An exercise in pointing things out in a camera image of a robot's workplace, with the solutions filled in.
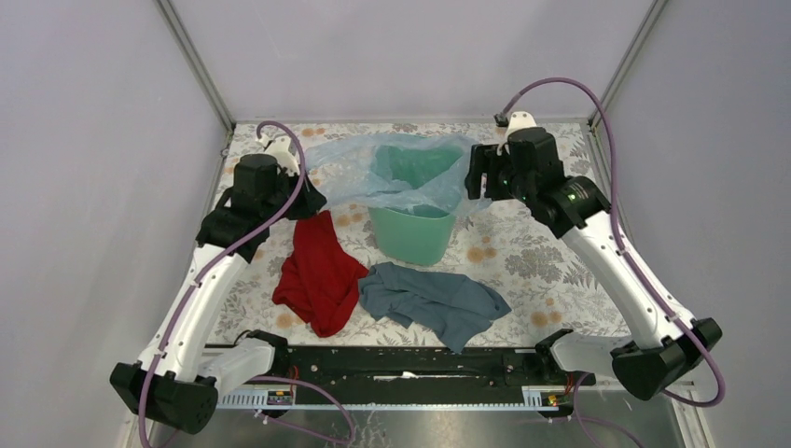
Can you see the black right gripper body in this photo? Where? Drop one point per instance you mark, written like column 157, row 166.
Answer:
column 484, row 160

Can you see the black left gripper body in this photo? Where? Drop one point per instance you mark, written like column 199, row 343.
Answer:
column 302, row 205

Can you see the light blue plastic trash bag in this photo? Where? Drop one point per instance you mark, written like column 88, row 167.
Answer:
column 342, row 169

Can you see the green plastic trash bin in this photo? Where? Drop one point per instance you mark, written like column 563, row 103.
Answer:
column 411, row 232

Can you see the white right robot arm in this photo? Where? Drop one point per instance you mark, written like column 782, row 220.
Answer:
column 666, row 341

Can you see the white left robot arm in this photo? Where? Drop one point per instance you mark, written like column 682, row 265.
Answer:
column 170, row 383

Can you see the red cloth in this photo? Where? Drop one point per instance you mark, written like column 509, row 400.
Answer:
column 319, row 280

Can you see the grey-blue cloth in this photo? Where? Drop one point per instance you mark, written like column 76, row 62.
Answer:
column 455, row 307

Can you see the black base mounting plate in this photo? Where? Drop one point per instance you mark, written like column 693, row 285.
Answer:
column 329, row 368

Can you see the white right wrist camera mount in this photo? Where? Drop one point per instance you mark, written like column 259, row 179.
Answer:
column 511, row 122

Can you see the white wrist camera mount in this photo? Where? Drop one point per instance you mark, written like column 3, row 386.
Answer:
column 279, row 148
column 511, row 122

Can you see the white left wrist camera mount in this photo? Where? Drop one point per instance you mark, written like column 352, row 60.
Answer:
column 279, row 148

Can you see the white slotted cable duct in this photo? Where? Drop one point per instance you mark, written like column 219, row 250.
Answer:
column 402, row 397

